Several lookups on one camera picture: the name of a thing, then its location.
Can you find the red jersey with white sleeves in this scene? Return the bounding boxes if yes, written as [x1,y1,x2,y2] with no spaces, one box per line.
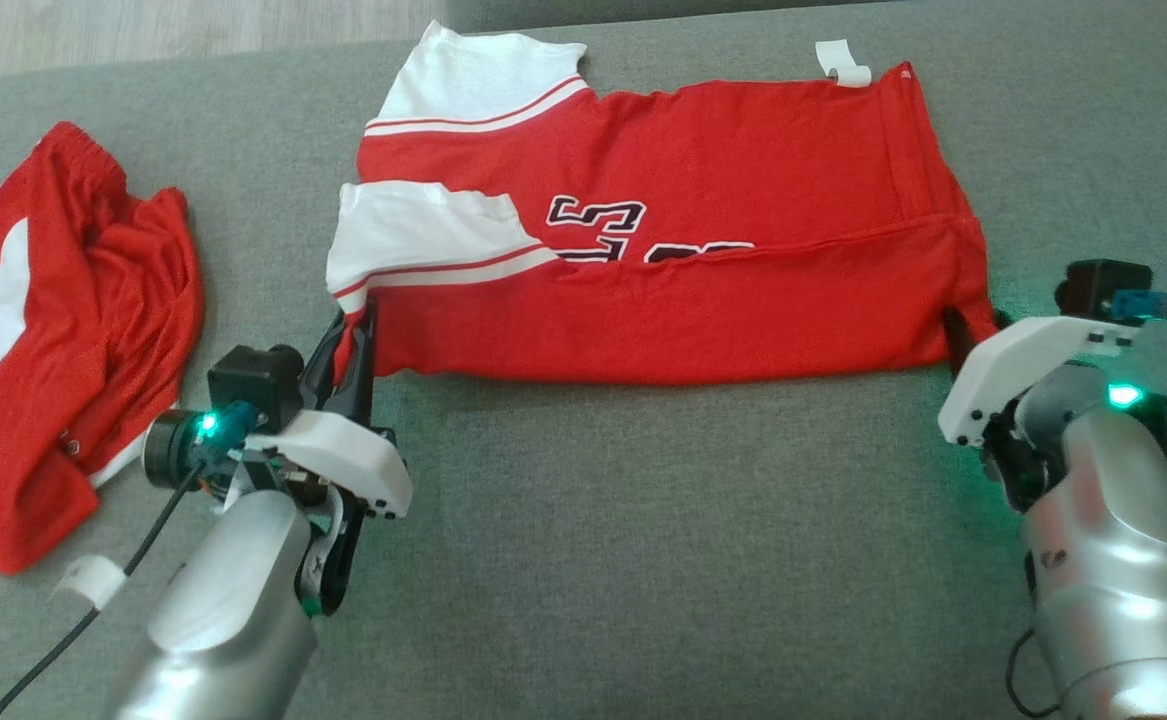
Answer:
[326,20,999,386]

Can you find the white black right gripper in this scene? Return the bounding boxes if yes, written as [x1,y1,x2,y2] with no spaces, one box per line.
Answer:
[938,308,1144,448]

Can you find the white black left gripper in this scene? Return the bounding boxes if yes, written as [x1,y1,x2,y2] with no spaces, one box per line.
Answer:
[243,305,414,519]

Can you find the red shorts with white stripes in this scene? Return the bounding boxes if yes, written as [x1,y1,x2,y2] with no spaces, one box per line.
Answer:
[0,122,206,576]

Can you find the black left cable blue plug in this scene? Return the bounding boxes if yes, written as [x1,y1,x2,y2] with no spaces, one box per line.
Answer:
[0,400,259,720]

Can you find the white cable label tag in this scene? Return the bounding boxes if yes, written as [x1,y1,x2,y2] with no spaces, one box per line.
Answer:
[51,555,127,609]

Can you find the grey fabric sofa seat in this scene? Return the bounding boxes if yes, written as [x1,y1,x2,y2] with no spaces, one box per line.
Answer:
[0,0,1167,720]

